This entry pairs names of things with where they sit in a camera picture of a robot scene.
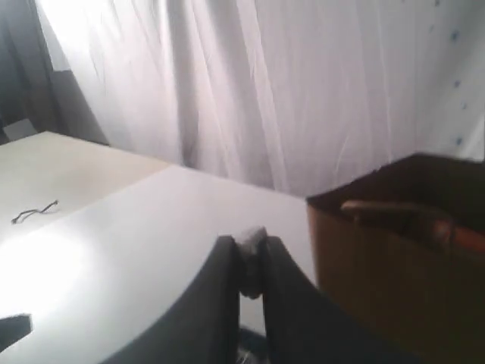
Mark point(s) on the brown paper bag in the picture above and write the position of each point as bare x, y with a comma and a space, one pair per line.
401, 249

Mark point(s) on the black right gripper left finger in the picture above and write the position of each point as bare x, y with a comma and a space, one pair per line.
202, 326

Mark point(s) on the white candy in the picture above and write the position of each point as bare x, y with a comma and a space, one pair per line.
248, 242

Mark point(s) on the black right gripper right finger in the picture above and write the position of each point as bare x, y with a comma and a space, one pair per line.
304, 326

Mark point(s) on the thin black wire scrap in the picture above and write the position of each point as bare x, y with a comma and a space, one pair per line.
22, 216

